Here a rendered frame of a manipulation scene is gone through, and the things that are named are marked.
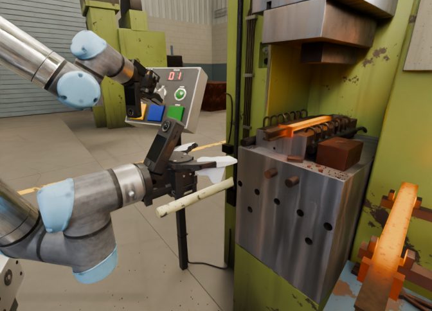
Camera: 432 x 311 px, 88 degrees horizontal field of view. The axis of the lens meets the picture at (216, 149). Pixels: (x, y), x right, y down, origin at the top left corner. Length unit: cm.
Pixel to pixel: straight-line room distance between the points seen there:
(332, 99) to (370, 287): 97
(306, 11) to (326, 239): 65
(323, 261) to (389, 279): 45
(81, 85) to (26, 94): 775
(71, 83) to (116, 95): 479
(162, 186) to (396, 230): 43
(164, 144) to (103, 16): 501
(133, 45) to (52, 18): 355
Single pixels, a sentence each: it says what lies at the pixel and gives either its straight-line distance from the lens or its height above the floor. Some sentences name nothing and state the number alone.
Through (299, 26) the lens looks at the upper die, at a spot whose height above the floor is 130.
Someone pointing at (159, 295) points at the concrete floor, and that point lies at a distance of 153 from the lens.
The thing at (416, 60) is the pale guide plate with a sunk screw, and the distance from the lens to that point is 78.
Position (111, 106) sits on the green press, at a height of 48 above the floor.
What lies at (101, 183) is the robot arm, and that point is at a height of 101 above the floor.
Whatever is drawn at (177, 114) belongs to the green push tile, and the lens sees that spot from 97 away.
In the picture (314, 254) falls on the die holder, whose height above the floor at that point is 65.
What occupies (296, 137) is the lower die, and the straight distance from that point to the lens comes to 77.
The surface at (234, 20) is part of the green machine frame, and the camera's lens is 114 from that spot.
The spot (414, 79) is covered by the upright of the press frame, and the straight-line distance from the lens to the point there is 80.
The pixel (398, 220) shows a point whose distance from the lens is 54.
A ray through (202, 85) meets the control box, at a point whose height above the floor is 113.
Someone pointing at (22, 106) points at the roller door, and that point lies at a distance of 832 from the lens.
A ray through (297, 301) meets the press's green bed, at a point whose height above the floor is 42.
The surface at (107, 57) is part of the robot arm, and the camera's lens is 69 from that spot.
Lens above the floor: 118
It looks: 19 degrees down
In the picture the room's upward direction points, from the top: straight up
